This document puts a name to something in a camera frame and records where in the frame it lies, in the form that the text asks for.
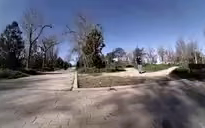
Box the group of trees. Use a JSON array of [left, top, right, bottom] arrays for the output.
[[0, 9, 205, 73]]

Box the bare earth bed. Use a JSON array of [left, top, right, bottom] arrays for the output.
[[77, 71, 173, 89]]

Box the pale stone kerb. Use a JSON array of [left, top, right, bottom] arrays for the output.
[[71, 70, 80, 91]]

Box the person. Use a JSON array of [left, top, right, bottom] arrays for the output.
[[136, 55, 145, 75]]

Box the grey-brown paved path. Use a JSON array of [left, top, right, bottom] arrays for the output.
[[0, 65, 205, 128]]

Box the grass stretch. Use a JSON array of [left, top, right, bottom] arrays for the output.
[[141, 63, 178, 73], [171, 67, 205, 81], [0, 65, 33, 82]]

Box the dark low hedge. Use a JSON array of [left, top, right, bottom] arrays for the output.
[[188, 63, 205, 72]]

